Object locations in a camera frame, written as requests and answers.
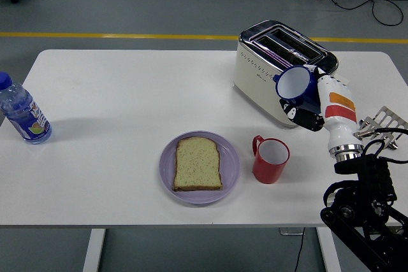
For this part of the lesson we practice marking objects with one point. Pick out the silver metal toast rack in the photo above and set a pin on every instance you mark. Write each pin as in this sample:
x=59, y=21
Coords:
x=387, y=116

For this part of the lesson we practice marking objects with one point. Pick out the cream and chrome toaster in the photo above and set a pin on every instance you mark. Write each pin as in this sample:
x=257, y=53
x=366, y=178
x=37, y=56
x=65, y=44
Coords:
x=255, y=87

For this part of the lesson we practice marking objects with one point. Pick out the purple round plate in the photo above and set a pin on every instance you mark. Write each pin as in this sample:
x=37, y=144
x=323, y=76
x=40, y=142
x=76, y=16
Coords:
x=231, y=170

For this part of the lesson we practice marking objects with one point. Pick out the clear bottle with blue cap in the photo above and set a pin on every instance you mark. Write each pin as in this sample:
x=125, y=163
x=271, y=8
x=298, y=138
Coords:
x=24, y=112

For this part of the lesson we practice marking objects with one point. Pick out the grey under-table bracket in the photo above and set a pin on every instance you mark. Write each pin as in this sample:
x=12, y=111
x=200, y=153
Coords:
x=288, y=231

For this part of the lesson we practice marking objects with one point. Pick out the white table leg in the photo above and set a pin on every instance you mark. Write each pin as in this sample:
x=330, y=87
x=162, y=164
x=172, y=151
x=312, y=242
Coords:
x=94, y=249
x=325, y=253

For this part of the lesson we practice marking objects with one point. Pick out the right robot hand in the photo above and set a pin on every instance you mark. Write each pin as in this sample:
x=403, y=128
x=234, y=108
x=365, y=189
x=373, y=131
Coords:
x=338, y=109

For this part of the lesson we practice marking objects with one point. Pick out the slice of toast bread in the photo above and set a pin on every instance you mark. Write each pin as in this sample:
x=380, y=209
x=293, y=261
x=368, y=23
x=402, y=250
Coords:
x=197, y=165

